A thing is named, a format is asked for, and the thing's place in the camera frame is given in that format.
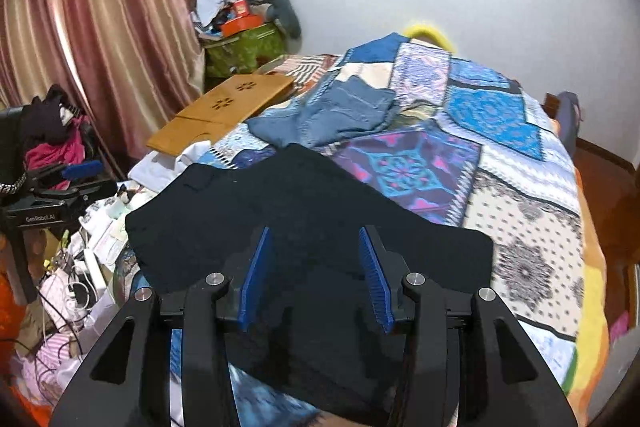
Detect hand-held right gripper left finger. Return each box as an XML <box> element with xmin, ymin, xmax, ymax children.
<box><xmin>50</xmin><ymin>227</ymin><xmax>274</xmax><ymax>427</ymax></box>

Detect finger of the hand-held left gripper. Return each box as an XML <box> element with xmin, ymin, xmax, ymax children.
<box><xmin>75</xmin><ymin>179</ymin><xmax>119</xmax><ymax>209</ymax></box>
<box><xmin>62</xmin><ymin>160</ymin><xmax>104</xmax><ymax>180</ymax></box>

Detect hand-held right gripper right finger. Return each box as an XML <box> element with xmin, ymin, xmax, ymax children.
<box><xmin>358</xmin><ymin>227</ymin><xmax>573</xmax><ymax>427</ymax></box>

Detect black pants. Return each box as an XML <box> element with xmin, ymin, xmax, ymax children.
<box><xmin>125</xmin><ymin>143</ymin><xmax>496</xmax><ymax>414</ymax></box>

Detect pile of dark and pink clothes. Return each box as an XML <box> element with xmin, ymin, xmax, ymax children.
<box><xmin>20</xmin><ymin>84</ymin><xmax>102</xmax><ymax>174</ymax></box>

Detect white power strip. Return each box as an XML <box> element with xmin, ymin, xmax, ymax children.
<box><xmin>81</xmin><ymin>247</ymin><xmax>109</xmax><ymax>304</ymax></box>

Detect striped pink curtain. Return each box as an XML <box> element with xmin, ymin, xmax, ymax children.
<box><xmin>0</xmin><ymin>0</ymin><xmax>207</xmax><ymax>188</ymax></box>

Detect wooden lap desk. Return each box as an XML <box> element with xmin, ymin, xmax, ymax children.
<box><xmin>146</xmin><ymin>74</ymin><xmax>295</xmax><ymax>156</ymax></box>

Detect patchwork printed blanket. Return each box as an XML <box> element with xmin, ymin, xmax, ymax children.
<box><xmin>115</xmin><ymin>32</ymin><xmax>609</xmax><ymax>427</ymax></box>

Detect blue jeans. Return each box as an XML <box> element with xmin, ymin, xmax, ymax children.
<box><xmin>247</xmin><ymin>74</ymin><xmax>402</xmax><ymax>148</ymax></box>

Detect green patterned storage box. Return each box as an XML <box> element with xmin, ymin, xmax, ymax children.
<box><xmin>204</xmin><ymin>23</ymin><xmax>286</xmax><ymax>80</ymax></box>

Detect crumpled white cloth pile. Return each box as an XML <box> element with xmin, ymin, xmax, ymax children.
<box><xmin>194</xmin><ymin>0</ymin><xmax>241</xmax><ymax>38</ymax></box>

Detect orange box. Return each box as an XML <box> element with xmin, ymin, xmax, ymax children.
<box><xmin>220</xmin><ymin>14</ymin><xmax>264</xmax><ymax>37</ymax></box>

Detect grey plush toy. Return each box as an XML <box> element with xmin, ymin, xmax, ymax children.
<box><xmin>240</xmin><ymin>0</ymin><xmax>303</xmax><ymax>40</ymax></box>

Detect yellow foam tube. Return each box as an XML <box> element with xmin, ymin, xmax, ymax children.
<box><xmin>404</xmin><ymin>22</ymin><xmax>456</xmax><ymax>53</ymax></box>

